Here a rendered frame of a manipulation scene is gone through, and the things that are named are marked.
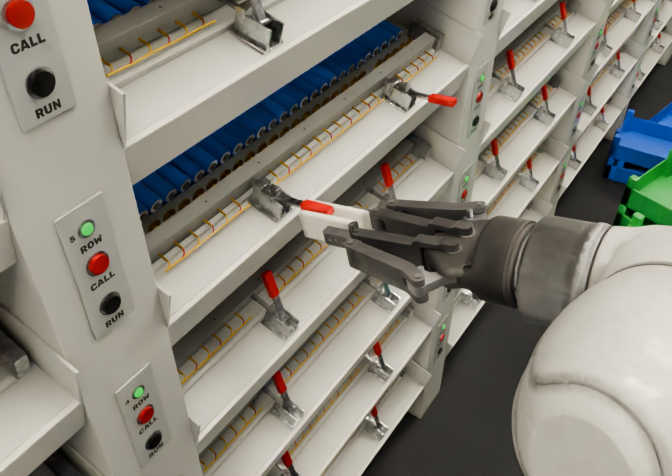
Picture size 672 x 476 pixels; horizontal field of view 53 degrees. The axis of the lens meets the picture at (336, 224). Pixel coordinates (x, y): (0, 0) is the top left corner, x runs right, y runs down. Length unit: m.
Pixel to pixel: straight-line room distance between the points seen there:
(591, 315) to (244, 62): 0.36
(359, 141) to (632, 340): 0.54
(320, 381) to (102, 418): 0.48
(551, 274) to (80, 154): 0.35
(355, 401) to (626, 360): 0.95
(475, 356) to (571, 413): 1.44
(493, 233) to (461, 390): 1.16
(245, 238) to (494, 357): 1.17
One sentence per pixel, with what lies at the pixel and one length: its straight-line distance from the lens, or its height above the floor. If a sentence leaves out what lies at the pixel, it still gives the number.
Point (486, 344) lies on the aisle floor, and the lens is 1.81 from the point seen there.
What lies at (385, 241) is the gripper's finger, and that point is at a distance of 0.62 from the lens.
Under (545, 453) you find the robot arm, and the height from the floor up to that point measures 1.07.
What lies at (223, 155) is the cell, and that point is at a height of 0.94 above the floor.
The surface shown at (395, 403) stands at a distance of 1.50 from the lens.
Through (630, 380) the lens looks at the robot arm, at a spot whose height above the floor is 1.11.
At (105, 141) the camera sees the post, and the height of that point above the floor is 1.10.
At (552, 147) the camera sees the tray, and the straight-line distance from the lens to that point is 1.89.
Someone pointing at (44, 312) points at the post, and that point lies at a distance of 0.53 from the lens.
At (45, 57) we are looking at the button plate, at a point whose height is 1.18.
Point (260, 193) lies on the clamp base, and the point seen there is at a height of 0.92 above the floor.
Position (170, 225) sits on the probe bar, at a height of 0.94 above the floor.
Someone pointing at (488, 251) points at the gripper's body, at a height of 0.99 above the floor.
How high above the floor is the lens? 1.36
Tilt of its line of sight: 41 degrees down
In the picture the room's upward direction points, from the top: straight up
